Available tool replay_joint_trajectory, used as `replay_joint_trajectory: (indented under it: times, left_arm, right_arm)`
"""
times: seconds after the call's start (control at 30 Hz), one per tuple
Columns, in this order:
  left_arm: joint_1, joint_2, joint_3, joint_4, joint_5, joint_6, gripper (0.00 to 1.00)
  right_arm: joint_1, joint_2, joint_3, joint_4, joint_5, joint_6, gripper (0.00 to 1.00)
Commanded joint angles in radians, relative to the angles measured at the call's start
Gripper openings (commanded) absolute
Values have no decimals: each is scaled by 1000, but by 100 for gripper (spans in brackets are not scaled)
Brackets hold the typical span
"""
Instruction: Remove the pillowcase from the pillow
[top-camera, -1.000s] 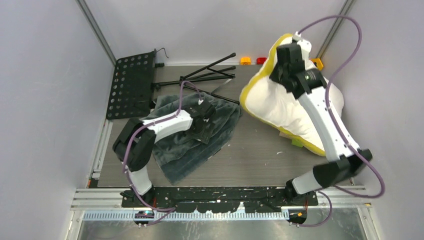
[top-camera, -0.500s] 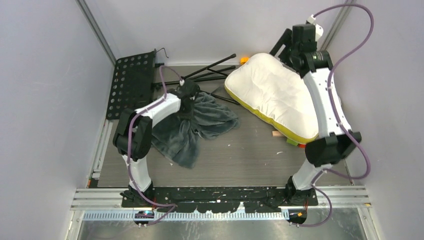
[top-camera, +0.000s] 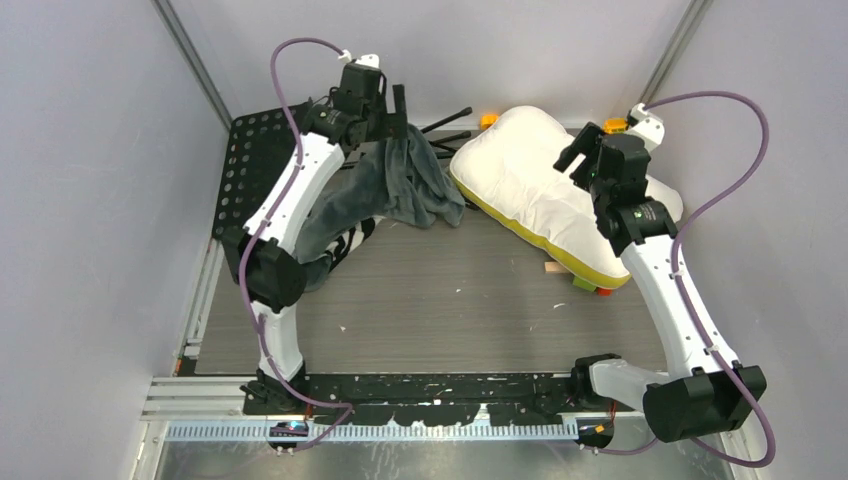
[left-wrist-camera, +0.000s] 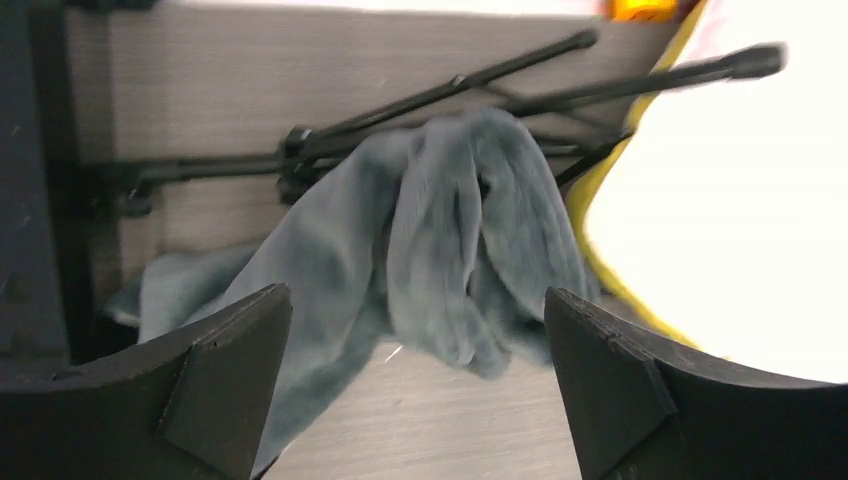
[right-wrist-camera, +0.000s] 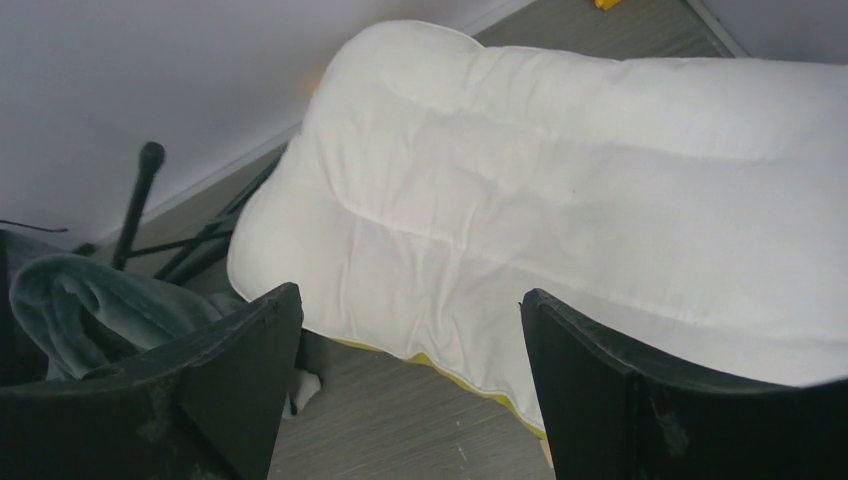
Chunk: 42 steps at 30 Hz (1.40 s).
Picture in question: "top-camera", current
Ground white yellow black pillow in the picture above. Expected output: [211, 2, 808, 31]
[449, 104, 685, 291]

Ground grey fluffy pillowcase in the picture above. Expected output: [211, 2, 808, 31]
[295, 125, 466, 292]

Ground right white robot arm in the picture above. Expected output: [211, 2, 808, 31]
[554, 104, 767, 443]

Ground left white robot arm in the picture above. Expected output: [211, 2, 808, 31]
[222, 51, 407, 414]

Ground yellow toy block with knob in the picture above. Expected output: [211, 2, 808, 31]
[602, 117, 630, 134]

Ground black folding tripod stand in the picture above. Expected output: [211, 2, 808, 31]
[420, 107, 473, 178]

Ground orange toy brick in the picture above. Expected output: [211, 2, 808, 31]
[479, 114, 499, 131]

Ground black perforated music stand tray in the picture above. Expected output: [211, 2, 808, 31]
[211, 108, 295, 240]

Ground peach wooden block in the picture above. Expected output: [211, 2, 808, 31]
[544, 261, 568, 274]

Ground green wooden block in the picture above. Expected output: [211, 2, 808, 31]
[572, 276, 597, 292]

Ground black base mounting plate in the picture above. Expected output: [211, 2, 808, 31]
[240, 372, 629, 427]

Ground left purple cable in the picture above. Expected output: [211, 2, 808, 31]
[237, 36, 356, 455]

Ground aluminium rail with ruler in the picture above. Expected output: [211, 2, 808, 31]
[135, 370, 747, 444]

